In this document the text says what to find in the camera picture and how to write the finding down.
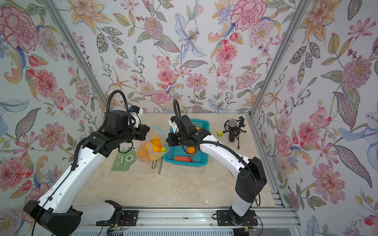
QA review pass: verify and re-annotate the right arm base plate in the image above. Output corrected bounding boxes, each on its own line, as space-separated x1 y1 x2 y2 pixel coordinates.
213 209 258 227

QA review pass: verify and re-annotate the clear blue-zip bag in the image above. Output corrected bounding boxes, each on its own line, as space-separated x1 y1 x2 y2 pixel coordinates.
137 126 170 161

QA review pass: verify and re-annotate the aluminium front rail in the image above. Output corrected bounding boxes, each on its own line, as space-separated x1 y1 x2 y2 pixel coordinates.
47 207 302 230

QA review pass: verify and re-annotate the small yellow-orange mango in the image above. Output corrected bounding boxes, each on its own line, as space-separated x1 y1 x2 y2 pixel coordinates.
151 144 160 153

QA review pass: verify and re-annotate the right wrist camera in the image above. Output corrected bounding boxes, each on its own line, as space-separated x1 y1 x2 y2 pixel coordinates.
169 116 180 134

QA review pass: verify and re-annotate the teal plastic basket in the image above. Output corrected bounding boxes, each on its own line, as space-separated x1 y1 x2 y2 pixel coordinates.
163 117 211 167

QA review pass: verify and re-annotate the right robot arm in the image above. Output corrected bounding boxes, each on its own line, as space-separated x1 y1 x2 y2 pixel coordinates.
167 99 267 225

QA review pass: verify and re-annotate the red mango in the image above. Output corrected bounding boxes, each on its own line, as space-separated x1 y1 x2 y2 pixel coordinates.
174 156 193 163

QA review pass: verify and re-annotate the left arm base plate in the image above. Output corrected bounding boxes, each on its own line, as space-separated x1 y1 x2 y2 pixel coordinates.
95 210 139 227

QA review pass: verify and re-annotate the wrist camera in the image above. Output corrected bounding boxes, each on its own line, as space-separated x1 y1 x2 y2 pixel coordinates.
169 116 180 134
129 105 143 128

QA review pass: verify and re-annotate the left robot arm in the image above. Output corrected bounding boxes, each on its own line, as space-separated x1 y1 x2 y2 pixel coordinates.
23 89 150 236

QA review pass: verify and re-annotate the black microphone on stand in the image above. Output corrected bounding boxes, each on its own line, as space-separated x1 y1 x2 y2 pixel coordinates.
223 116 247 149

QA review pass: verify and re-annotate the clear green-zip bag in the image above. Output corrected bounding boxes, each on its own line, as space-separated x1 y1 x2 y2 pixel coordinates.
110 148 163 175

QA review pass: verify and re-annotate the large orange mango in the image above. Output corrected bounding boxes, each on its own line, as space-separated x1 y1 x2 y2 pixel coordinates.
150 136 162 148

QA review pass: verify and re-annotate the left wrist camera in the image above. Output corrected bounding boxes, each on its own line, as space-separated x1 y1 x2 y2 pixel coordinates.
129 105 143 128

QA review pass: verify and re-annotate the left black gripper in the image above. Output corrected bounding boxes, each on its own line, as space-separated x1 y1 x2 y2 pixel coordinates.
117 122 152 144

